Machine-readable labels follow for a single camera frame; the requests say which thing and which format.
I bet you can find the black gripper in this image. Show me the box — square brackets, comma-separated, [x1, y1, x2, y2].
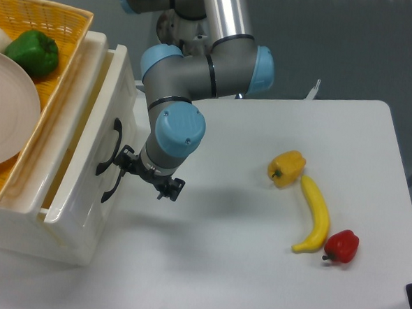
[113, 145, 185, 201]

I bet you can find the white top drawer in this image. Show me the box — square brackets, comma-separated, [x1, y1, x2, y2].
[40, 45, 137, 266]

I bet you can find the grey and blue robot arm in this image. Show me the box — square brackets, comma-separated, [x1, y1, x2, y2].
[96, 0, 274, 200]

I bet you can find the white drawer cabinet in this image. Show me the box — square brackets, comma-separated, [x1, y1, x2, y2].
[0, 31, 108, 264]

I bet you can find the yellow bell pepper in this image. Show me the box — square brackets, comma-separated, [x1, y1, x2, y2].
[267, 150, 307, 189]

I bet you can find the pink plate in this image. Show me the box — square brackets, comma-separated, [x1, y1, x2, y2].
[0, 54, 41, 164]

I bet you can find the green bell pepper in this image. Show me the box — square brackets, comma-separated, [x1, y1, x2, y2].
[4, 30, 59, 78]

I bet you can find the yellow banana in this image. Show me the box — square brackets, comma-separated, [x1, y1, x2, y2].
[291, 175, 331, 253]

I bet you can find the red bell pepper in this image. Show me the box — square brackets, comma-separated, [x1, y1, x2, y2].
[321, 229, 360, 264]

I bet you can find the yellow woven basket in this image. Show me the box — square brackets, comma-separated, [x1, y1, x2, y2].
[0, 0, 94, 200]

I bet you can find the black top drawer handle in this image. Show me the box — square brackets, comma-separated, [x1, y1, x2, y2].
[95, 117, 123, 176]

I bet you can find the black drawer handle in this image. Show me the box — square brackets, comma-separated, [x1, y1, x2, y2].
[101, 170, 125, 203]
[95, 117, 123, 176]

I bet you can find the black lower drawer handle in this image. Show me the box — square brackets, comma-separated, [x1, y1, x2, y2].
[101, 170, 125, 203]

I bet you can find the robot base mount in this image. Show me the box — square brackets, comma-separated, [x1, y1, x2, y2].
[156, 10, 212, 56]

